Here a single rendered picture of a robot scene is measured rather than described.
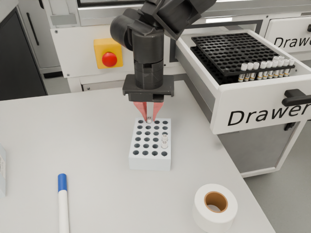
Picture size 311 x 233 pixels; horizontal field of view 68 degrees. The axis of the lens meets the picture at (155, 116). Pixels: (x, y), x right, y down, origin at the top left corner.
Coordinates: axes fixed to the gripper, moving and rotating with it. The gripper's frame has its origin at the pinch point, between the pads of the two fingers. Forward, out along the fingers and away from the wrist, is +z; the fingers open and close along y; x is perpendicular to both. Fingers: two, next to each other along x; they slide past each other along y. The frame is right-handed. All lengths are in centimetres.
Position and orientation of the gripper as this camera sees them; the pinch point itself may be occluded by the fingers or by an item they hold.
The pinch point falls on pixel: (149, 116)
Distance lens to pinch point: 52.5
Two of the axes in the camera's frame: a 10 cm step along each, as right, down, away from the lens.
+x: -0.5, 6.3, -7.7
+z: 0.0, 7.7, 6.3
